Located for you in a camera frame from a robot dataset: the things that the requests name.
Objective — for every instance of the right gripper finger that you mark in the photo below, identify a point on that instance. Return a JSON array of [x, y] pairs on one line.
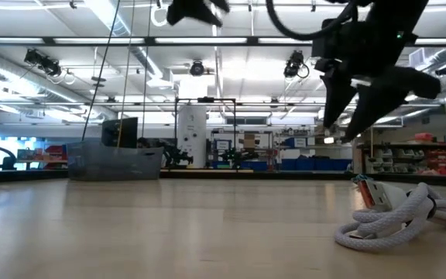
[[381, 100], [335, 97]]

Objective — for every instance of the black background robot arm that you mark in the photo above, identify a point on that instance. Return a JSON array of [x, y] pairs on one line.
[[238, 157], [176, 155]]

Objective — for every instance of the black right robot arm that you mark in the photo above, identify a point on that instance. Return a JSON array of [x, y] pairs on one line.
[[397, 13]]

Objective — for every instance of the black overhead light bar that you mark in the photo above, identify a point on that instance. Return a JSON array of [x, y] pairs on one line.
[[149, 40]]

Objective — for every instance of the storage shelf with parts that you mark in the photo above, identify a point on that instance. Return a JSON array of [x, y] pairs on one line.
[[420, 155]]

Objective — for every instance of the row of blue bins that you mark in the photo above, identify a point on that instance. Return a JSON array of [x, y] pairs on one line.
[[316, 164]]

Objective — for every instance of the brown cardboard box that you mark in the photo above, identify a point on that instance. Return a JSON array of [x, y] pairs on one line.
[[249, 141]]

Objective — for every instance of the white cylindrical tank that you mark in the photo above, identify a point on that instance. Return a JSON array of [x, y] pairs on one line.
[[192, 128]]

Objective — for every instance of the black monitor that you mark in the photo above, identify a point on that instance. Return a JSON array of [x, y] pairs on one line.
[[120, 133]]

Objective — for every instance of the grey plastic bin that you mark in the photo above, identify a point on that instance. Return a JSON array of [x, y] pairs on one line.
[[110, 162]]

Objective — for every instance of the black overhead camera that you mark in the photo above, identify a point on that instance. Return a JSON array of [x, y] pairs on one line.
[[197, 68], [43, 62], [293, 64]]

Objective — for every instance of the black metal frame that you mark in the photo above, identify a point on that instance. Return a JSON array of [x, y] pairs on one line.
[[205, 100]]

